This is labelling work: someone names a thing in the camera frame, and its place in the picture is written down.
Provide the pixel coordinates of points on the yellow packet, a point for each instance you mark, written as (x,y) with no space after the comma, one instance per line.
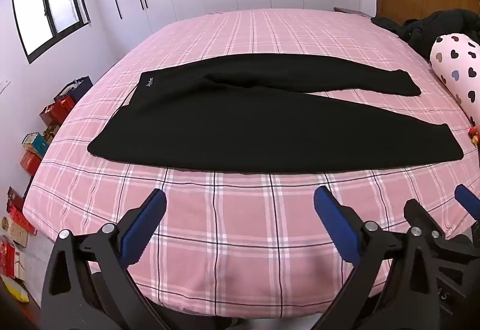
(15,288)

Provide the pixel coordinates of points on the flat red box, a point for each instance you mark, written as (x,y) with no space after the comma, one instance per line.
(22,220)

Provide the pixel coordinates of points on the beige box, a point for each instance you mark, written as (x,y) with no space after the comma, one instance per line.
(15,232)

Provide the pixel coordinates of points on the black pants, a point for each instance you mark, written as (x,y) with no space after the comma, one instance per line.
(225,127)

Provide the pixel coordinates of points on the pink plaid bed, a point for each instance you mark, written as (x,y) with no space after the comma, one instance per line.
(243,221)

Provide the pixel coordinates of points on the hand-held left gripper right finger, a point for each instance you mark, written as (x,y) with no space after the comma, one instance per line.
(335,225)

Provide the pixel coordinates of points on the teal box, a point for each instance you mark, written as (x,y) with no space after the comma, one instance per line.
(35,143)

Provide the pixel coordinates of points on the red patterned bag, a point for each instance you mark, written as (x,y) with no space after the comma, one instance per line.
(9,258)

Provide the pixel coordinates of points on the black box on floor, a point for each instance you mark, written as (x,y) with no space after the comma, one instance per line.
(15,198)

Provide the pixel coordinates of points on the grey bedside table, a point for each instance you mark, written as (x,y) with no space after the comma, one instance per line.
(352,11)

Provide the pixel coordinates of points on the heart print pillow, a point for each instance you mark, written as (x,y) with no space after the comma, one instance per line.
(457,67)

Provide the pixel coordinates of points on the blue gift bag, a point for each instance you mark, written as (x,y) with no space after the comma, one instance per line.
(77,88)

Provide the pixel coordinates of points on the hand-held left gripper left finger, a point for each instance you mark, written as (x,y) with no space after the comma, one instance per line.
(144,228)

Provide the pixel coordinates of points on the black framed window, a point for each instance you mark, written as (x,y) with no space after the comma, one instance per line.
(48,14)

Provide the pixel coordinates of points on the black jacket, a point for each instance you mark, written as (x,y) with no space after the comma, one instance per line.
(442,29)

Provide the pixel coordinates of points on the red gift box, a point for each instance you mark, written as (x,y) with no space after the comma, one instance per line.
(30,163)
(52,114)

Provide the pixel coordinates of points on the red gift bag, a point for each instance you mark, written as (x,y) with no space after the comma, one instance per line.
(66,104)

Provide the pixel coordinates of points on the small red toy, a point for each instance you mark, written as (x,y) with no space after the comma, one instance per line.
(474,135)

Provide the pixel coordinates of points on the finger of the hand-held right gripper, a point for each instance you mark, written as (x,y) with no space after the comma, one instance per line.
(420,215)
(468,202)

